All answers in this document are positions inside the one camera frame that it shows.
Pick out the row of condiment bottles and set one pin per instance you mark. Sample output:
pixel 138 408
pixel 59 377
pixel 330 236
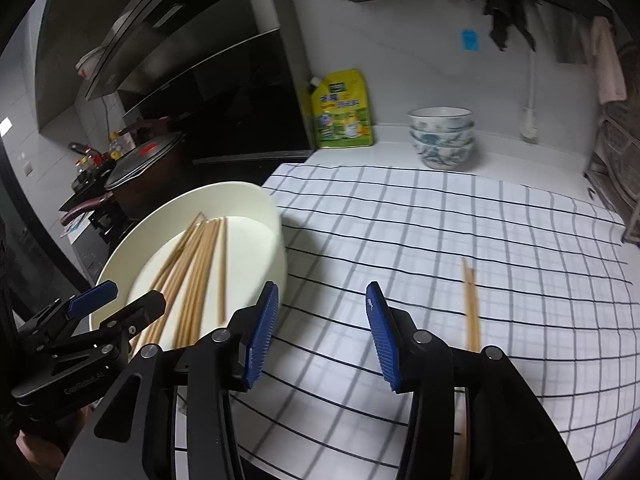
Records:
pixel 100 160

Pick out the brown cooking pot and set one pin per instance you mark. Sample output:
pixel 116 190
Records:
pixel 160 182

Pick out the white black checked cloth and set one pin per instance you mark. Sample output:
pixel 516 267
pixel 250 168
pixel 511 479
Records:
pixel 425 220

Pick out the pale pink cloth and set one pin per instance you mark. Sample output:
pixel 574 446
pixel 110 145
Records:
pixel 607 65

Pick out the dark pot lid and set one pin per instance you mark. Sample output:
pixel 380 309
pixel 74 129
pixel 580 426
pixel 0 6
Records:
pixel 145 157

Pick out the blue patterned white bowl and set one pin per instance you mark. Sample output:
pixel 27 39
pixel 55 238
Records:
pixel 442 139
pixel 442 157
pixel 440 117

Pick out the blue printed paper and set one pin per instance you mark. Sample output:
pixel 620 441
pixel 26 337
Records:
pixel 75 227

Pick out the single wooden chopstick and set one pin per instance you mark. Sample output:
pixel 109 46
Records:
pixel 474 310
pixel 467 290

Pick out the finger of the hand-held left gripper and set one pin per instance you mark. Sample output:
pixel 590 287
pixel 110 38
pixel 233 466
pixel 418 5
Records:
pixel 92 297
pixel 140 310

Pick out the dark hanging cloth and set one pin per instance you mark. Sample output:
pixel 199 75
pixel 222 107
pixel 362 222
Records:
pixel 505 15

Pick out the yellow seasoning pouch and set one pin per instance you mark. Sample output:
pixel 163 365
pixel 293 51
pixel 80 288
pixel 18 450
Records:
pixel 345 115

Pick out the person's left hand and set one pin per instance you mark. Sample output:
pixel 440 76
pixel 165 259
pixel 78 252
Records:
pixel 37 447

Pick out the black range hood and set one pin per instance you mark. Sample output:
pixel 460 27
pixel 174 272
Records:
pixel 240 85

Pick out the black gas stove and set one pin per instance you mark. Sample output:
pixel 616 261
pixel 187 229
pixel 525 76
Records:
pixel 90 255

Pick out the pile of wooden chopsticks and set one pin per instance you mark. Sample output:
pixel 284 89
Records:
pixel 190 270

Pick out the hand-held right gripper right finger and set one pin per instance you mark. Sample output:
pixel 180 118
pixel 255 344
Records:
pixel 382 340

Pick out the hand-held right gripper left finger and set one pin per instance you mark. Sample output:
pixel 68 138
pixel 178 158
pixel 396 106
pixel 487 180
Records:
pixel 260 330

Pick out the white wall socket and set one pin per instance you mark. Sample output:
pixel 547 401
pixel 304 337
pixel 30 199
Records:
pixel 28 168

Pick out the large white bowl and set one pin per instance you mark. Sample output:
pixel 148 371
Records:
pixel 240 200

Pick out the white rag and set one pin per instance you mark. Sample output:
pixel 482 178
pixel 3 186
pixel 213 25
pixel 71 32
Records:
pixel 91 62

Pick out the blue wall hook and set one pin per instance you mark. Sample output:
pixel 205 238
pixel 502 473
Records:
pixel 470 40

